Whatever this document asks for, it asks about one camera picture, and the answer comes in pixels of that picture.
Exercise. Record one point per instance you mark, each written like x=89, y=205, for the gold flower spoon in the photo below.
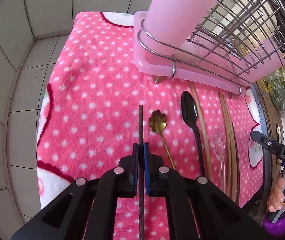
x=157, y=123

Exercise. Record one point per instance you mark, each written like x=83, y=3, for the black plastic spoon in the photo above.
x=190, y=116

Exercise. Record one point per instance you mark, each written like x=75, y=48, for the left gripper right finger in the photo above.
x=151, y=174

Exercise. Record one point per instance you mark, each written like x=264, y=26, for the pink polka dot cloth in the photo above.
x=89, y=116

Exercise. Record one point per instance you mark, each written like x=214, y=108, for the dark wooden chopstick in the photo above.
x=141, y=176

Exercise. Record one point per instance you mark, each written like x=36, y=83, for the right hand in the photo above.
x=276, y=198

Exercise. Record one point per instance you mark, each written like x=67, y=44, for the clear plastic spoon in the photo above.
x=219, y=149

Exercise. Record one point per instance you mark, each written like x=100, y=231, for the light wooden chopstick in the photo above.
x=204, y=151

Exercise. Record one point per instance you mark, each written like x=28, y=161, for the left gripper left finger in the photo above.
x=132, y=171

